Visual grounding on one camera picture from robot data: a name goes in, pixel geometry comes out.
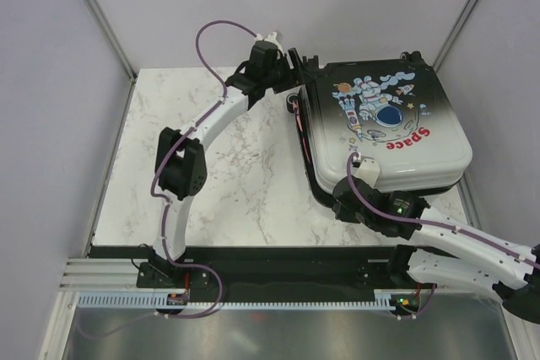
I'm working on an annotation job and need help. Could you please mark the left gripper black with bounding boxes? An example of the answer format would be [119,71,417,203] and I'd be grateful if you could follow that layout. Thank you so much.
[262,50,312,96]

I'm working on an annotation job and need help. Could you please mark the pink navy floral garment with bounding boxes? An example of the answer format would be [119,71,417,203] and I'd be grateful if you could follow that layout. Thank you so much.
[292,100,304,133]

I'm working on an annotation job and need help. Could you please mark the white suitcase with dark lining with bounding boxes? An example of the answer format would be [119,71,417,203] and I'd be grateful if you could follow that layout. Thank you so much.
[287,51,473,207]

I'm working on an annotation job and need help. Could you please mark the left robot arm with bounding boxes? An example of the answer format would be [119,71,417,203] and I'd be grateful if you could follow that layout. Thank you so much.
[150,31,302,287]

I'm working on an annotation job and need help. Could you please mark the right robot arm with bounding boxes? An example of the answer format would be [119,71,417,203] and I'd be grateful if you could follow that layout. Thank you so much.
[332,175,539,324]

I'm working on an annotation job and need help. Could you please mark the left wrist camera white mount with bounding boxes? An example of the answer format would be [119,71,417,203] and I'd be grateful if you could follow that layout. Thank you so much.
[255,30,284,52]

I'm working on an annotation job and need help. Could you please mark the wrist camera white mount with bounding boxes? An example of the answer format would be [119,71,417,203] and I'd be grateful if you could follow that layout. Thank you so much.
[351,156,381,188]
[255,30,284,52]

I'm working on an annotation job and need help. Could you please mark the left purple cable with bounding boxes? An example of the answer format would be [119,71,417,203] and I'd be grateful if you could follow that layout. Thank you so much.
[149,19,271,319]

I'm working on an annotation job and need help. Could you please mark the purple cable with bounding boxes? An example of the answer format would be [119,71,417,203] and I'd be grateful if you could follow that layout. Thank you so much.
[346,153,540,320]
[149,19,271,319]

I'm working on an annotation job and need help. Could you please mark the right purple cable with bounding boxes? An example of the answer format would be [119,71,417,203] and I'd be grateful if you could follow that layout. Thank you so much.
[346,153,540,320]

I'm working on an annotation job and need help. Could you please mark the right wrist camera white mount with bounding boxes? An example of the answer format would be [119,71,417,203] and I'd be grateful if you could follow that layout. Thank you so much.
[351,156,381,188]

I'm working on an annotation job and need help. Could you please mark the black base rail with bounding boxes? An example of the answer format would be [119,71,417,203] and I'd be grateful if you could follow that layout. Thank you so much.
[135,245,448,306]

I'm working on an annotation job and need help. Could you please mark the left aluminium frame post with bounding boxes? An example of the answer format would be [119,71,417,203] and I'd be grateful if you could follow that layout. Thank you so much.
[83,0,138,83]

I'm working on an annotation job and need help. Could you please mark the aluminium frame post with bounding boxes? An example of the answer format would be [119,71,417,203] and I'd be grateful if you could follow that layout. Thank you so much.
[83,0,138,83]
[433,0,481,72]

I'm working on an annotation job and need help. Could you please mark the right aluminium frame post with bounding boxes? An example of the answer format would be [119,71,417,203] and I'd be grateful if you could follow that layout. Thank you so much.
[433,0,481,72]

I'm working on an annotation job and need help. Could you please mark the light blue cable duct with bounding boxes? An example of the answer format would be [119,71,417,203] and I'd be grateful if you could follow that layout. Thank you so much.
[78,289,419,309]

